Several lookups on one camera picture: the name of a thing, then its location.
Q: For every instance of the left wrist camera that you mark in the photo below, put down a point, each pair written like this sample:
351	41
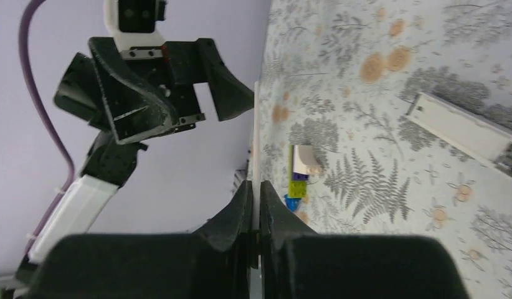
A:
132	23

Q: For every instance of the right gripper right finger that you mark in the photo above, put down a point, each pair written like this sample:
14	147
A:
298	262

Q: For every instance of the floral tablecloth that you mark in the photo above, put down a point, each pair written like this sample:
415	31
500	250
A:
341	76

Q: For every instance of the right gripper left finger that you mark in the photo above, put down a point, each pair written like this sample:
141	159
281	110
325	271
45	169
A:
211	262

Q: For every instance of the white remote control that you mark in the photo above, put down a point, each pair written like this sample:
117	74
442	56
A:
483	140

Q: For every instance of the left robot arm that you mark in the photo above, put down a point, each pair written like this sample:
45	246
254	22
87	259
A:
107	167

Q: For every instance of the white remote battery cover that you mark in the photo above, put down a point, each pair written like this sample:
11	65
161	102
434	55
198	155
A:
256	178

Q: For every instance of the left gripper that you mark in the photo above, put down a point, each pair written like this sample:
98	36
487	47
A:
149	91

